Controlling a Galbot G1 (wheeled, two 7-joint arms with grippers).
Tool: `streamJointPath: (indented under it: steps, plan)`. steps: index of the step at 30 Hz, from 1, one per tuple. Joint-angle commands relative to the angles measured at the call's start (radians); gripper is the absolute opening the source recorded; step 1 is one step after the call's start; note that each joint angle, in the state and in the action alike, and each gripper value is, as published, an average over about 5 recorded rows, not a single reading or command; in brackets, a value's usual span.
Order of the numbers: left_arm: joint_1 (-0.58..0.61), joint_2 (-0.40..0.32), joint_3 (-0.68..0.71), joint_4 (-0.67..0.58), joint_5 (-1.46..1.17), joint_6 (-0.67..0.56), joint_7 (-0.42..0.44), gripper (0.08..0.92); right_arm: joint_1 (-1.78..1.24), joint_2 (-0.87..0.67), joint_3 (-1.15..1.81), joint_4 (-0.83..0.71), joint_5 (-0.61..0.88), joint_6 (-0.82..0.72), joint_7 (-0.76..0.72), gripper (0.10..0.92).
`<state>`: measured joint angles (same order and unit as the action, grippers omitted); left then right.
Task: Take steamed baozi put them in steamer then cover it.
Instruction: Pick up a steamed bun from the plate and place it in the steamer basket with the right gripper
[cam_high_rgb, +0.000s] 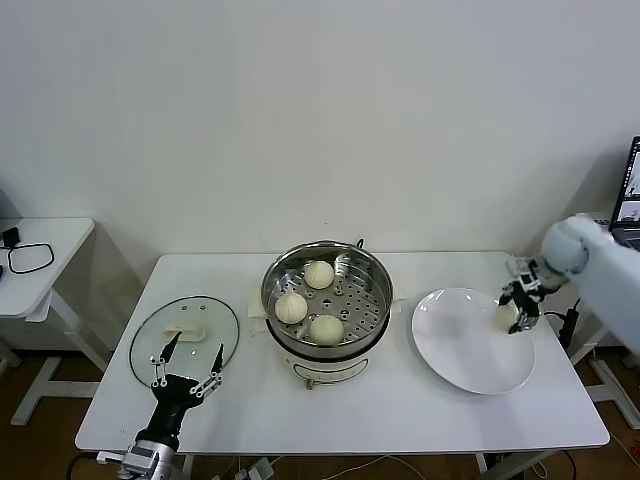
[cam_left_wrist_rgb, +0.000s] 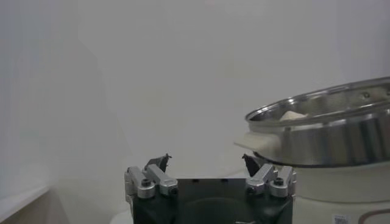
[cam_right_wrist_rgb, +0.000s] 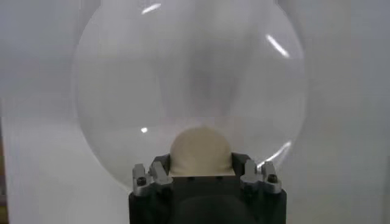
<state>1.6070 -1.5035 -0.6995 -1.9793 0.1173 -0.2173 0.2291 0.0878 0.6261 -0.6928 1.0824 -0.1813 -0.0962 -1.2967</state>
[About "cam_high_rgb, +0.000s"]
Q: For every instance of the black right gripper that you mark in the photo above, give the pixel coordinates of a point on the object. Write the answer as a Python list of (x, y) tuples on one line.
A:
[(529, 300)]

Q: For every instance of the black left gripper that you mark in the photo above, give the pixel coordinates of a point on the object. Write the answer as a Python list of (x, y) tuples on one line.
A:
[(172, 405)]

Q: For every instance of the white steamed baozi bun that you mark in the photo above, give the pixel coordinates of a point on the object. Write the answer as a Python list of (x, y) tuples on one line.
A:
[(505, 316), (326, 330), (291, 307), (319, 275)]

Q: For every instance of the round glass pot lid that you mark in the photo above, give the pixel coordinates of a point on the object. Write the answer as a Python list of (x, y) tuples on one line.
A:
[(150, 340)]

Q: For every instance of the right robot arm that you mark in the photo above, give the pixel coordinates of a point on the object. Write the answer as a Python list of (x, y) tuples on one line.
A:
[(600, 280)]

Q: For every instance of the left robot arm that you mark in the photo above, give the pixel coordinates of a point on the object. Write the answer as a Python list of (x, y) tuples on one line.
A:
[(160, 462)]

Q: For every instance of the perforated steel steamer basket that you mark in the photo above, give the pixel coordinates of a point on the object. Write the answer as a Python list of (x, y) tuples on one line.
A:
[(360, 305)]

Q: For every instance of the white round plate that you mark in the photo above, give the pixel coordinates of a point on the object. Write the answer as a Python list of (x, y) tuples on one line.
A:
[(465, 350)]

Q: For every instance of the white side table with laptop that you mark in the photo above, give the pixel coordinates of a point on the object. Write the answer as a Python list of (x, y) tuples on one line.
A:
[(610, 387)]

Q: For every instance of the white power strip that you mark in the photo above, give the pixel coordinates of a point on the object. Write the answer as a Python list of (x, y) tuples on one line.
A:
[(260, 468)]

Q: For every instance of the open dark laptop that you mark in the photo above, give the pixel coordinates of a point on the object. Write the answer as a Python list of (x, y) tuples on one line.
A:
[(631, 200)]

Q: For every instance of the large white work table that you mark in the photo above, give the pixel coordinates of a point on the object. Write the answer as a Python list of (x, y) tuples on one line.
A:
[(350, 425)]

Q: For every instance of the white side table with adapter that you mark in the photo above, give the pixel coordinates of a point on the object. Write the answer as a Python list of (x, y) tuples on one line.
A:
[(60, 240)]

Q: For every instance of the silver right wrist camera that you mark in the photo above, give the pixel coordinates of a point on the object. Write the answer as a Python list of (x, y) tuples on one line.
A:
[(525, 275)]

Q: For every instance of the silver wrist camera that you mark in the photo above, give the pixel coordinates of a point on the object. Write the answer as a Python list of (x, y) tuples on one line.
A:
[(525, 275), (137, 457)]

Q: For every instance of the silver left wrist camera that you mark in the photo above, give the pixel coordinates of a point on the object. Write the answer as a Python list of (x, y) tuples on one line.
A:
[(137, 457)]

